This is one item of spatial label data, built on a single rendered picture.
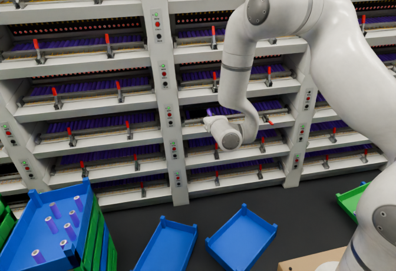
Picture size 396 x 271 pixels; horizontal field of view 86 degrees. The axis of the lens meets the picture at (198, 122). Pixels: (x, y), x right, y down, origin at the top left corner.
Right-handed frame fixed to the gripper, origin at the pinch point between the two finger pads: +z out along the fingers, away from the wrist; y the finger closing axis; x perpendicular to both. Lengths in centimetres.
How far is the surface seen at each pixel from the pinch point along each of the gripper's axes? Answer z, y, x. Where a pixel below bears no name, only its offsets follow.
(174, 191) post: 11, -22, -44
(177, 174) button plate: 8.6, -19.3, -32.5
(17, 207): 16, -108, -42
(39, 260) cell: -45, -59, -21
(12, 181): 13, -103, -25
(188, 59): -0.6, -8.1, 27.0
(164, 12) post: -4.7, -16.2, 45.3
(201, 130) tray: 5.4, -4.6, -7.8
